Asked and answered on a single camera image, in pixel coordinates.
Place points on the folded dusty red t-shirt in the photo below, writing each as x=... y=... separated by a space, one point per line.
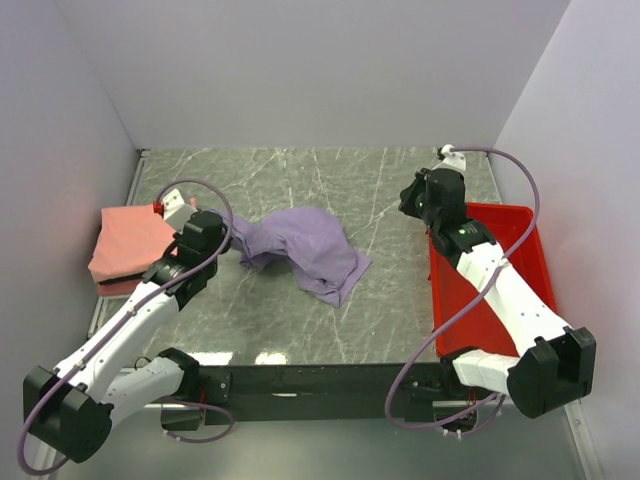
x=118 y=287

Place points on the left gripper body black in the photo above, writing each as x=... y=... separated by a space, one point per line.
x=223 y=243

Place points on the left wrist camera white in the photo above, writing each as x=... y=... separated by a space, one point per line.
x=175 y=208

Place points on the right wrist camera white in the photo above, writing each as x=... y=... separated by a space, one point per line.
x=450 y=159

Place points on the purple t-shirt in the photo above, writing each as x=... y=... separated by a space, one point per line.
x=311 y=240

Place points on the folded salmon pink t-shirt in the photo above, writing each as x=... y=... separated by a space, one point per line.
x=131 y=239

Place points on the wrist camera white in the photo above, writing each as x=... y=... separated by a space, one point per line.
x=450 y=159
x=175 y=208

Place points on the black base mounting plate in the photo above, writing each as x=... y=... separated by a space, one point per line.
x=325 y=392

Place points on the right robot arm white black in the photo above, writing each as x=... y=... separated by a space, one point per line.
x=554 y=363

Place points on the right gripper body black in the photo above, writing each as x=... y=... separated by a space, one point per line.
x=414 y=202

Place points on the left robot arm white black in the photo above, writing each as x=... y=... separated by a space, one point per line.
x=74 y=406

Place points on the red plastic bin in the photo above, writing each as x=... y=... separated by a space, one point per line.
x=519 y=308

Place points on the aluminium rail frame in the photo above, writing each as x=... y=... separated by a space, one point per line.
x=40 y=455

